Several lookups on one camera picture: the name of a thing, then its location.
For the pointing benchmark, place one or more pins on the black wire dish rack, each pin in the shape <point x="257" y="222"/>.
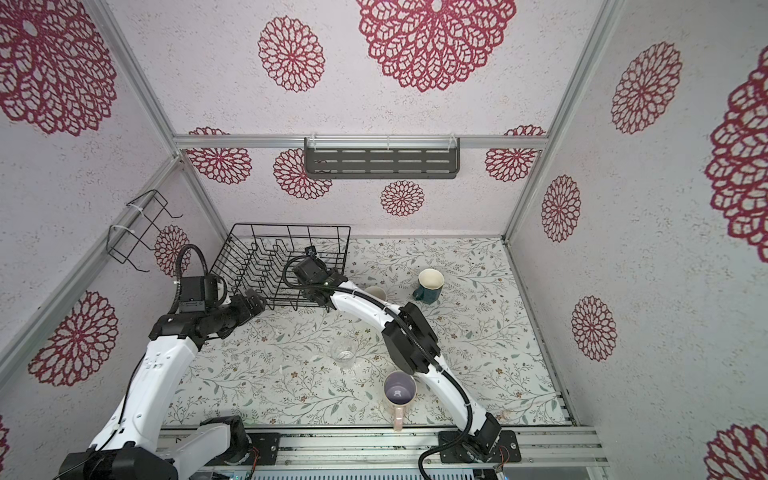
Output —
<point x="254" y="255"/>

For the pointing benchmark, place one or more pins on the aluminium mounting rail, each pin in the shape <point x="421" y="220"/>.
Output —
<point x="383" y="448"/>

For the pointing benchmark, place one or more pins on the grey slotted wall shelf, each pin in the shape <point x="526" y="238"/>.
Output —
<point x="386" y="159"/>

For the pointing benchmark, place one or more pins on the black wire wall holder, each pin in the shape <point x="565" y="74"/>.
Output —
<point x="127" y="236"/>

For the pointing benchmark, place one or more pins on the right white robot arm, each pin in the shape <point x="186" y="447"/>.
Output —
<point x="412" y="346"/>

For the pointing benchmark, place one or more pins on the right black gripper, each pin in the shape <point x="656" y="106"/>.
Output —
<point x="308" y="291"/>

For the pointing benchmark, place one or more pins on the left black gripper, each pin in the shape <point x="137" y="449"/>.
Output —
<point x="246" y="311"/>

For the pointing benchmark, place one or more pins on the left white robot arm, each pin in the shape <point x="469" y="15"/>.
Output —
<point x="126" y="448"/>

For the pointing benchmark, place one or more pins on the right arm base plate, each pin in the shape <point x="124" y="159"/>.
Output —
<point x="504" y="449"/>

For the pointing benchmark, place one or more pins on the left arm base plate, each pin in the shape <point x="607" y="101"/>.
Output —
<point x="263" y="449"/>

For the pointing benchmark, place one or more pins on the clear glass cup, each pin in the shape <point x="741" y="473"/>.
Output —
<point x="344" y="354"/>

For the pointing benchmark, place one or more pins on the pink mug purple inside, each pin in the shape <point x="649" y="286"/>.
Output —
<point x="400" y="390"/>

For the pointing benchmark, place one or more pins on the dark green mug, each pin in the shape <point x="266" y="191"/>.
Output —
<point x="430" y="285"/>

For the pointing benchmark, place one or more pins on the light green mug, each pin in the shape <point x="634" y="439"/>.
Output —
<point x="377" y="292"/>

